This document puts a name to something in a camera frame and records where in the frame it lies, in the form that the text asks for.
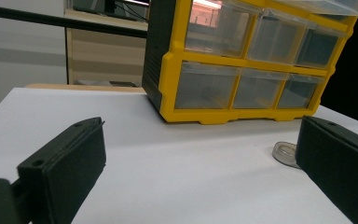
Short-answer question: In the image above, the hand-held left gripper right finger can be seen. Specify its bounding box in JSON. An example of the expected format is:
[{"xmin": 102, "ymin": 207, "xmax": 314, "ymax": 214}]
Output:
[{"xmin": 295, "ymin": 115, "xmax": 358, "ymax": 224}]

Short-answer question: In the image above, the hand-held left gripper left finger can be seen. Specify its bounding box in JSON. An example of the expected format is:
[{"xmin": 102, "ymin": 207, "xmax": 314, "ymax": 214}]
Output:
[{"xmin": 17, "ymin": 116, "xmax": 107, "ymax": 224}]

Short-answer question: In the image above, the clear round tape roll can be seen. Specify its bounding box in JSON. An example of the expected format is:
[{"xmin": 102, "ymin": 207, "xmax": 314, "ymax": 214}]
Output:
[{"xmin": 271, "ymin": 141, "xmax": 302, "ymax": 170}]

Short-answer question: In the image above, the yellow and black drawer organizer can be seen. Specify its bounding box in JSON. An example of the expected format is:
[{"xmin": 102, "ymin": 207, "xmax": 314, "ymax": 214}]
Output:
[{"xmin": 141, "ymin": 0, "xmax": 358, "ymax": 126}]

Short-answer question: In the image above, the clear pulled-out plastic drawer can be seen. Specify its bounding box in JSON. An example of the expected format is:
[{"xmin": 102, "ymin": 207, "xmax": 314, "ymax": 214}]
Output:
[{"xmin": 271, "ymin": 0, "xmax": 358, "ymax": 18}]

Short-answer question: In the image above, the light wooden cabinet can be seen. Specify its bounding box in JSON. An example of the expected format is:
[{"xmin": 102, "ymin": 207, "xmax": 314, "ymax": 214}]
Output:
[{"xmin": 63, "ymin": 7, "xmax": 149, "ymax": 87}]

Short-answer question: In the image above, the black metal bar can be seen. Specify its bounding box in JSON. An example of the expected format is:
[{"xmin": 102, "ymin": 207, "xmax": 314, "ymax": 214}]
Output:
[{"xmin": 0, "ymin": 3, "xmax": 149, "ymax": 39}]

